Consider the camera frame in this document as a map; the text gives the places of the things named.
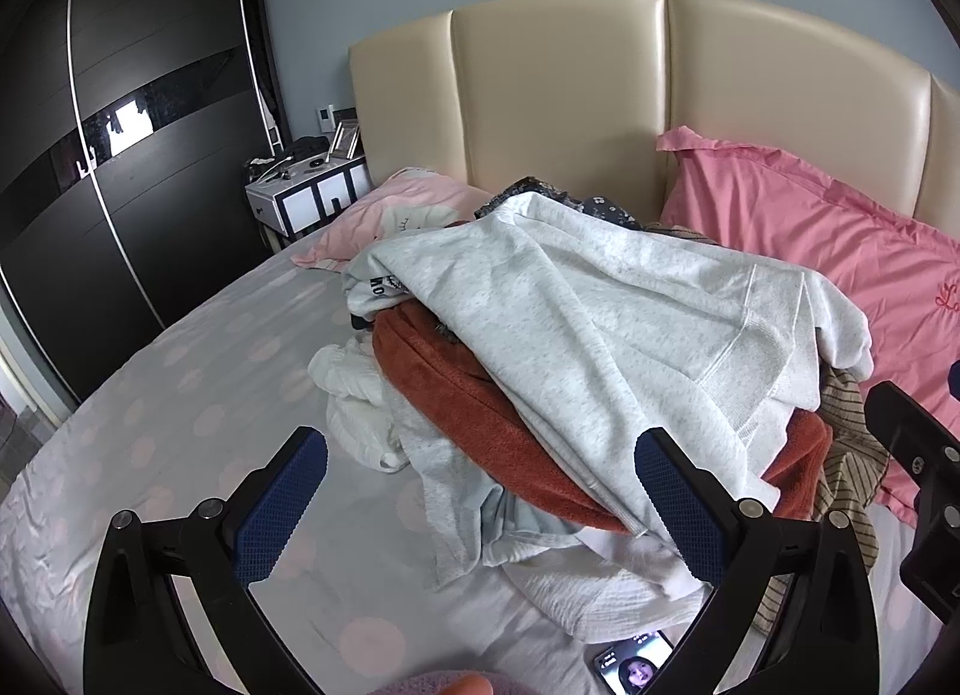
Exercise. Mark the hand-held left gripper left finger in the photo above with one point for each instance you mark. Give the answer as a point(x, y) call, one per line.
point(281, 507)

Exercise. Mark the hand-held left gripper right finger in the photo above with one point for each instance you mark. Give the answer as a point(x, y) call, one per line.
point(679, 507)

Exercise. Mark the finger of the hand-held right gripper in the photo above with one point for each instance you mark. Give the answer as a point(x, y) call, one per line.
point(934, 515)
point(955, 380)

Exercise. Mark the grey printed sweatshirt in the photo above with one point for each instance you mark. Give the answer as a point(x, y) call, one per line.
point(600, 335)

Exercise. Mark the person's left hand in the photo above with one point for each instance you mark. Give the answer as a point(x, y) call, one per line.
point(463, 685)

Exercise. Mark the beige striped garment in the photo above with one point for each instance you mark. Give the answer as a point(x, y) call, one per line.
point(840, 485)

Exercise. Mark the white waffle cloth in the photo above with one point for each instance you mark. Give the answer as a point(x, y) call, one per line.
point(600, 597)

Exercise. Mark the white crinkled garment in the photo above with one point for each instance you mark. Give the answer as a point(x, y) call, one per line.
point(352, 395)

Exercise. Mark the grey polka dot bedsheet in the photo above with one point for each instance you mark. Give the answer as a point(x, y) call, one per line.
point(187, 395)

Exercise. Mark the pale blue garment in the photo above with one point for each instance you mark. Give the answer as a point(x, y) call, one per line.
point(525, 515)

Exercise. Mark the smartphone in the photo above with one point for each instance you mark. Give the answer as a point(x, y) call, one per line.
point(637, 669)

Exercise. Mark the rust orange towel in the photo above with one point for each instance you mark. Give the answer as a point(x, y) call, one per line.
point(450, 395)

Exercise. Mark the purple fuzzy robe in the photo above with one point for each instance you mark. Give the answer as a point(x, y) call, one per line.
point(409, 686)

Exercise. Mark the plain pink pillow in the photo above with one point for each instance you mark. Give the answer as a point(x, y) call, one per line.
point(787, 215)

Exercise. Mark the pink printed pillow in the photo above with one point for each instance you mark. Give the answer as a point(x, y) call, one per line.
point(352, 223)

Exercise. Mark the dark floral garment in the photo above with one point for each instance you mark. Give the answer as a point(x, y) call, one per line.
point(600, 208)

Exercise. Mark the black and white nightstand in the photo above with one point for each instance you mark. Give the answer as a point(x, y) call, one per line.
point(330, 189)

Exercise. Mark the black wardrobe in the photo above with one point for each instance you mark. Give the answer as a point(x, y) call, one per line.
point(150, 200)

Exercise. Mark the beige padded headboard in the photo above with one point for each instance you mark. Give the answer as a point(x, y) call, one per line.
point(562, 88)

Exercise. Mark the picture frame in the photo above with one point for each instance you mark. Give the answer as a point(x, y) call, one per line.
point(343, 140)

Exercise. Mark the white wall thermostat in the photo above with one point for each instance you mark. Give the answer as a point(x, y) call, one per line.
point(325, 119)

